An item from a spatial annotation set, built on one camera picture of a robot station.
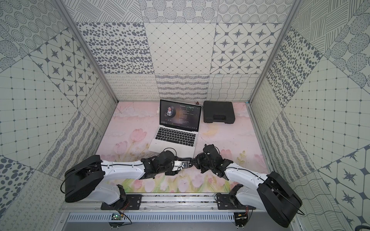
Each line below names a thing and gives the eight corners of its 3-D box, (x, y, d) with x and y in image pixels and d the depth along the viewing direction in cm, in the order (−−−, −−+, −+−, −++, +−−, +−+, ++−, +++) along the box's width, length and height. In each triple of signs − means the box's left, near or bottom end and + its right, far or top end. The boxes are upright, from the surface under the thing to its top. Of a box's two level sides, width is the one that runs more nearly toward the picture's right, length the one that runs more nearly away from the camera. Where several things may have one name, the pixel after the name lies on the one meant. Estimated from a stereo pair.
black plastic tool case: (203, 123, 107) (204, 119, 104) (202, 104, 120) (202, 100, 116) (235, 123, 107) (236, 120, 104) (230, 104, 120) (231, 100, 116)
